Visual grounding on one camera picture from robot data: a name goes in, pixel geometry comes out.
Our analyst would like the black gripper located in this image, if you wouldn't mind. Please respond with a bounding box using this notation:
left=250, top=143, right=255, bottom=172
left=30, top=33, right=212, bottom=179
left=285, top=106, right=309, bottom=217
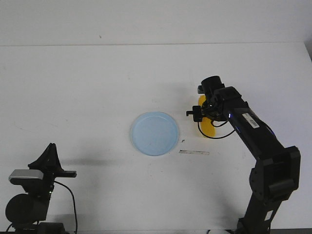
left=28, top=143, right=77, bottom=195
left=186, top=76, right=225, bottom=122

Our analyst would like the yellow corn cob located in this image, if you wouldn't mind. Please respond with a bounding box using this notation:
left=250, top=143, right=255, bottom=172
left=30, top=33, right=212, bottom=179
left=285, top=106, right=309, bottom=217
left=198, top=95, right=215, bottom=137

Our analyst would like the light blue round plate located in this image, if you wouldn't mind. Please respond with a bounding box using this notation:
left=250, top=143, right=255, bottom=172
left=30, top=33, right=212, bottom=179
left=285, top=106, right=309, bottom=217
left=130, top=112, right=179, bottom=156

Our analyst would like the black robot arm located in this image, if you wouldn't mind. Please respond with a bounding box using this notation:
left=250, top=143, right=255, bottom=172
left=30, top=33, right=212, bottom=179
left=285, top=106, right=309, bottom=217
left=131, top=76, right=300, bottom=234
left=5, top=143, right=78, bottom=234

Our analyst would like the clear tape strip horizontal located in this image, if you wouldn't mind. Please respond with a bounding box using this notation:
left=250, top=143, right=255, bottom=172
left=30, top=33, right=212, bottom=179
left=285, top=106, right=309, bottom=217
left=179, top=150, right=210, bottom=155

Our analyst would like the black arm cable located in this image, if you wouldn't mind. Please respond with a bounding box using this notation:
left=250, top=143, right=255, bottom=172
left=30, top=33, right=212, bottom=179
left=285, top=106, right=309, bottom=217
left=53, top=180, right=78, bottom=232
left=197, top=118, right=236, bottom=139

